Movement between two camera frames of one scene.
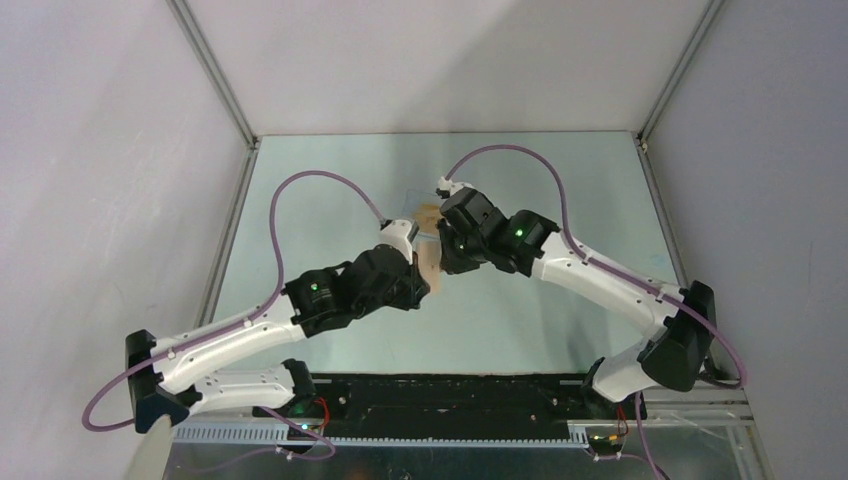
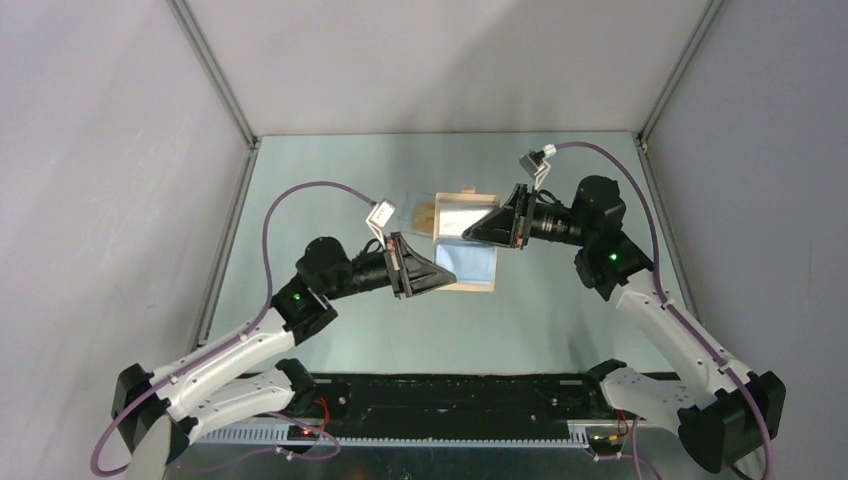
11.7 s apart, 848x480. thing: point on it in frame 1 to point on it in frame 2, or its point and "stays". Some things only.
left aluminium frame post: (217, 72) stays
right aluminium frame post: (708, 15) stays
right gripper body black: (462, 254) to (545, 222)
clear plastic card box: (423, 207) stays
